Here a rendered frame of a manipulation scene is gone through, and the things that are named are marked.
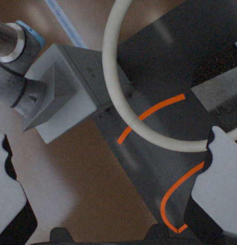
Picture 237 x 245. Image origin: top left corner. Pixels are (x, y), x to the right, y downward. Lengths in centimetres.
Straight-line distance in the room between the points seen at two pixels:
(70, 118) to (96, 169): 120
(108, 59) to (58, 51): 61
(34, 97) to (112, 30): 57
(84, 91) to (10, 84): 33
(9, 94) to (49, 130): 35
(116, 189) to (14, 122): 147
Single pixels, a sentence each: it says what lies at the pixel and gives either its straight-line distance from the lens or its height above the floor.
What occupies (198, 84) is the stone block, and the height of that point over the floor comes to 65.
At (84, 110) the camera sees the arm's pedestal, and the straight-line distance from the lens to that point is 94.
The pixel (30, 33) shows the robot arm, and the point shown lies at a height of 108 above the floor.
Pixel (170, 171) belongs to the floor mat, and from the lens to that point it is 190.
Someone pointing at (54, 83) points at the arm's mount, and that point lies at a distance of 86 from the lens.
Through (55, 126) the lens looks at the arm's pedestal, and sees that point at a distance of 106.
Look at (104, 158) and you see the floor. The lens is 201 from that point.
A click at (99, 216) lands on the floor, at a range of 251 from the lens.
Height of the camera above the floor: 167
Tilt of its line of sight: 67 degrees down
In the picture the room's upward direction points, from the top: 132 degrees counter-clockwise
